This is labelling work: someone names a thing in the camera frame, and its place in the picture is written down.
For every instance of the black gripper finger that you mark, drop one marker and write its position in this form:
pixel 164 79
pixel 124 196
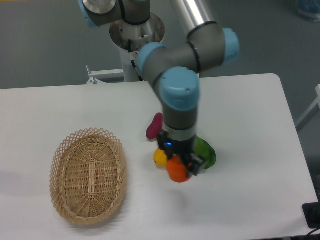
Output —
pixel 194 164
pixel 165 144

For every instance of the blue object top right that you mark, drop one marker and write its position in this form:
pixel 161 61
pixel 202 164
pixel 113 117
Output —
pixel 308 10

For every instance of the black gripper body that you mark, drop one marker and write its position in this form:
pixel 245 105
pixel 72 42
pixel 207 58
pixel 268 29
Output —
pixel 183 149

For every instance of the yellow mango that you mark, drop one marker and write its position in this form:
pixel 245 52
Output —
pixel 160 158

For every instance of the orange fruit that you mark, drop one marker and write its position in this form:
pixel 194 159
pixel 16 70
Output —
pixel 176 170

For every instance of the white frame at right edge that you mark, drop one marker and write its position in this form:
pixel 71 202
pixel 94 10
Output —
pixel 310 112

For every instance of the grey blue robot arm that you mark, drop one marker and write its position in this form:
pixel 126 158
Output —
pixel 172 73

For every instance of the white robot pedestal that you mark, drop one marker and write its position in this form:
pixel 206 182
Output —
pixel 125 62

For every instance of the woven wicker basket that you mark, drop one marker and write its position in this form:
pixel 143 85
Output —
pixel 88 177

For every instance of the green bok choy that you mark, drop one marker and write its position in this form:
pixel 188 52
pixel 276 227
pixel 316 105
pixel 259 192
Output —
pixel 204 149

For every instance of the purple sweet potato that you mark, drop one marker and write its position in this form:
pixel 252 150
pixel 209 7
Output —
pixel 155 127

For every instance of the black device at table corner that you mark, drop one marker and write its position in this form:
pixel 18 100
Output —
pixel 312 214

